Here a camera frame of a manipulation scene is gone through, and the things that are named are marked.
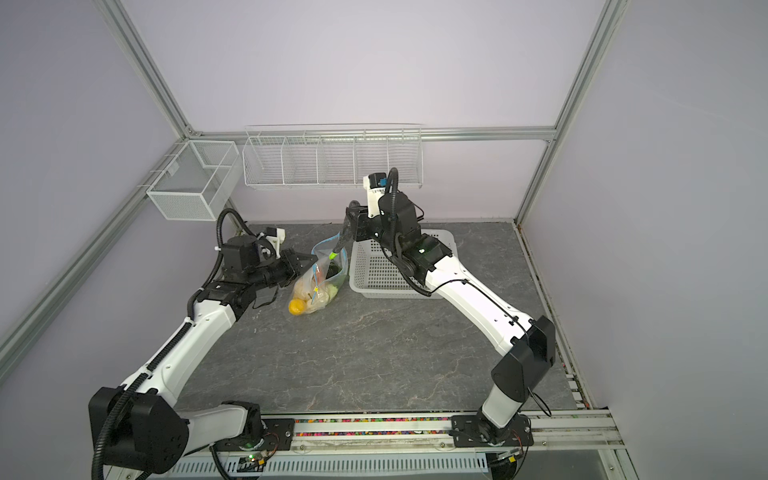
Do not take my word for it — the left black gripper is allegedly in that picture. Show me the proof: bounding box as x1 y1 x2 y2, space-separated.
247 248 318 291

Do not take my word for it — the white plastic basket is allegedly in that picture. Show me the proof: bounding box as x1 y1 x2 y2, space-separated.
348 228 458 301

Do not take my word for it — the clear zip top bag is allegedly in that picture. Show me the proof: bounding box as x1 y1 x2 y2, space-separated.
290 233 349 315

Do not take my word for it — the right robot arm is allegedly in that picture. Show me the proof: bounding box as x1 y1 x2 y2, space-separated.
344 168 556 446

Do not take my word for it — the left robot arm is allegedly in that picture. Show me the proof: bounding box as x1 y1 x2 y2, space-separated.
88 208 307 479

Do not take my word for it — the white vent grille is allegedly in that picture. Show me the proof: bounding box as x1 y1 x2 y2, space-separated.
161 453 492 479

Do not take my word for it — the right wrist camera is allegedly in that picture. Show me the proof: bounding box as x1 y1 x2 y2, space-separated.
363 172 387 218

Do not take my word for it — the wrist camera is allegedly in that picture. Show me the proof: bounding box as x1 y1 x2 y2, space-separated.
363 172 387 218
261 227 286 258

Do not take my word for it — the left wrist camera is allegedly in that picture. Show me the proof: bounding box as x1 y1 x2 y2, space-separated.
261 227 286 258

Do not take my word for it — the white wire wall rack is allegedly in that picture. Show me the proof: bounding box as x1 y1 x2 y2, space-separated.
242 123 424 189

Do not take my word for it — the white mesh wall box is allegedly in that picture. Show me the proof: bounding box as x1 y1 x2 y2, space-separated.
147 140 243 221

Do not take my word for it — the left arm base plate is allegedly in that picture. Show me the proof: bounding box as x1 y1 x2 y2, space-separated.
238 417 296 452

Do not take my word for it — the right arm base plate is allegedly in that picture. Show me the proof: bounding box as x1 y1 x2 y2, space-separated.
449 412 534 448

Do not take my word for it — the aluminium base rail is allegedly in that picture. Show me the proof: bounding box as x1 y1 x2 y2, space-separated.
116 409 626 460

